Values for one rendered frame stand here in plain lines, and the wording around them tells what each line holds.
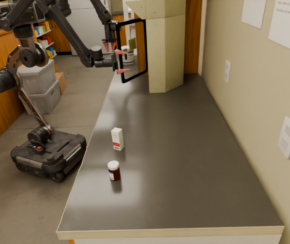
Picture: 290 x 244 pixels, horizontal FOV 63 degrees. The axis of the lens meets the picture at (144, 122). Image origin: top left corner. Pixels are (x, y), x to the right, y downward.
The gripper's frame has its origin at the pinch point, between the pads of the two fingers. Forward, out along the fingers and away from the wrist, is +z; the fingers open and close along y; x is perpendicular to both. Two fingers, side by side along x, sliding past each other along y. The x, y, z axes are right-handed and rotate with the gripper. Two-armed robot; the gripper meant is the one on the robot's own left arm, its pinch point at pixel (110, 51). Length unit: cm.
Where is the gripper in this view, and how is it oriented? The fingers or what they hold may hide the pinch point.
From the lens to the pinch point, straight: 195.6
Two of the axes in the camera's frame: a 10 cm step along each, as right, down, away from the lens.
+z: 0.5, 9.2, 3.8
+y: 8.3, -2.5, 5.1
